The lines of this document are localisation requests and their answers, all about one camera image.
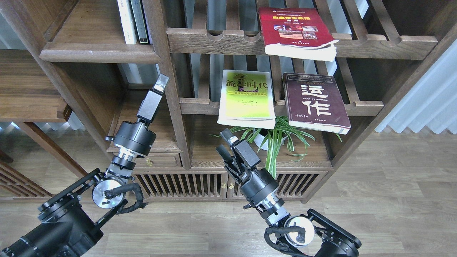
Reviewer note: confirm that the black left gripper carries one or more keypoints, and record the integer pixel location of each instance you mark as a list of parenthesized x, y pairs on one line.
[(135, 139)]

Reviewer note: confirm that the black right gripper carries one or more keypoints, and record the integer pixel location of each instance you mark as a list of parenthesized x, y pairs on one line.
[(258, 186)]

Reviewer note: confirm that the yellow green book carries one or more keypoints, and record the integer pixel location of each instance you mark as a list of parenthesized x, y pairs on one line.
[(246, 99)]

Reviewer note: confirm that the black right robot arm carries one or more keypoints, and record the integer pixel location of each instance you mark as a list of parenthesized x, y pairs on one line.
[(285, 233)]

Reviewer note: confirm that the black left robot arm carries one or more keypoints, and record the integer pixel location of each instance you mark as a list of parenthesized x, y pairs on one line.
[(65, 229)]

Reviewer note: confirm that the white plant pot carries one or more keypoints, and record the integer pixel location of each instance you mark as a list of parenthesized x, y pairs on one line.
[(262, 141)]

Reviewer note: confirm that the green spider plant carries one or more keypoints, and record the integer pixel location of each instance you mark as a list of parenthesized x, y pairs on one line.
[(296, 141)]

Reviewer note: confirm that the white upright book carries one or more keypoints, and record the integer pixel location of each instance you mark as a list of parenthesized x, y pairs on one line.
[(127, 22)]

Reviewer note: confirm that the dark green upright book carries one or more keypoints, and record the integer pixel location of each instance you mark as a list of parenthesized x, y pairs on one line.
[(140, 21)]

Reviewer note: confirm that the dark maroon book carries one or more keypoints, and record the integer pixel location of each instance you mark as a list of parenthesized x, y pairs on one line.
[(314, 102)]

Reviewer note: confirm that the red book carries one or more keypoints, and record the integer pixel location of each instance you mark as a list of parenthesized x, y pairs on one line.
[(296, 32)]

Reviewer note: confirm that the white curtain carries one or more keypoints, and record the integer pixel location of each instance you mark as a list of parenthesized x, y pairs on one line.
[(431, 103)]

